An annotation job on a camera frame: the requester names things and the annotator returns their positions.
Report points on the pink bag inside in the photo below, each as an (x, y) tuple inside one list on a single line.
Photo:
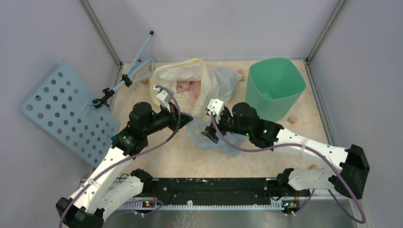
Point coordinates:
[(193, 89)]

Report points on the small wooden block near tripod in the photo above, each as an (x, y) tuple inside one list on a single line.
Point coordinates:
[(145, 81)]

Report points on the translucent white yellow trash bag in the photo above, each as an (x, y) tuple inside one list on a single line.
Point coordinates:
[(217, 82)]

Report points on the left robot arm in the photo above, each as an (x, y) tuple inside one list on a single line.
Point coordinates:
[(92, 204)]

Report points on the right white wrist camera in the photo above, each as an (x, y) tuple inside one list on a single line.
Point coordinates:
[(214, 108)]

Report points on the light blue tripod stand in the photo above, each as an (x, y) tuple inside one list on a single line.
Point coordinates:
[(126, 79)]

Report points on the light blue perforated board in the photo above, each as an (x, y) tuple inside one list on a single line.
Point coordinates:
[(62, 106)]

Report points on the wooden cube block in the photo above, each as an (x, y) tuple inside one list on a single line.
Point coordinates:
[(292, 119)]

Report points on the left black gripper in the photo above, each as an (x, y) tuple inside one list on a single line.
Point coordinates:
[(173, 115)]

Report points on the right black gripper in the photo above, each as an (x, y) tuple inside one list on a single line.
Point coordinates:
[(209, 132)]

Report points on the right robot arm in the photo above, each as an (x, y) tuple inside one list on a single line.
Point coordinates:
[(344, 170)]

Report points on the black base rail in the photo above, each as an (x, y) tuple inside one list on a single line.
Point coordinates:
[(219, 191)]

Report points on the green plastic trash bin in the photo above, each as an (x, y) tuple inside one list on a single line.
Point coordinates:
[(273, 86)]

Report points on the blue clamp block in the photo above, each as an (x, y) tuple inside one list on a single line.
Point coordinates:
[(114, 138)]

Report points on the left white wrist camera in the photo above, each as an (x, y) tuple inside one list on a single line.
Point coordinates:
[(164, 95)]

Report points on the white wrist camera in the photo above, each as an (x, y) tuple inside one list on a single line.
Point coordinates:
[(214, 108), (164, 95)]

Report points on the wooden block near bin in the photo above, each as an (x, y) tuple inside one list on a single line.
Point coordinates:
[(240, 71)]

